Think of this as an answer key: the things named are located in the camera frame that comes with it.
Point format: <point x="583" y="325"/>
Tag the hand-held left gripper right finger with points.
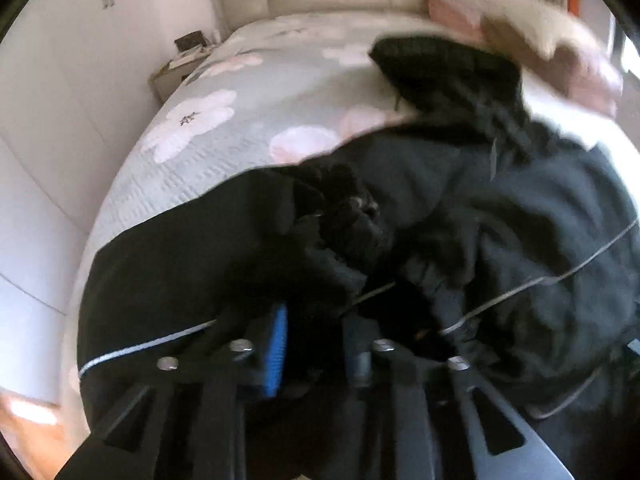
<point x="358" y="360"/>

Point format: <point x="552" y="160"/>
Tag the window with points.
<point x="627" y="47"/>

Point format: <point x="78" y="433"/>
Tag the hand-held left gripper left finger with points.
<point x="278" y="347"/>

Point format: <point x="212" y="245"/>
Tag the black pants with grey piping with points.
<point x="500" y="210"/>

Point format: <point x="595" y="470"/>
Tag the small dark desk clock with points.
<point x="190" y="41"/>

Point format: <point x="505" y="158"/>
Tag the floral bed cover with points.
<point x="250" y="85"/>

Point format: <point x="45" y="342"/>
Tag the folded pink quilt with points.
<point x="590" y="80"/>

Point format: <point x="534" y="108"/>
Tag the beige nightstand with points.
<point x="170" y="80"/>

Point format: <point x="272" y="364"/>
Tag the cream knitted pillow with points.
<point x="520" y="15"/>

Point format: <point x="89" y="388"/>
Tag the white papers on nightstand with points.
<point x="182" y="60"/>

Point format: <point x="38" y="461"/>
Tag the white wardrobe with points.
<point x="60" y="110"/>

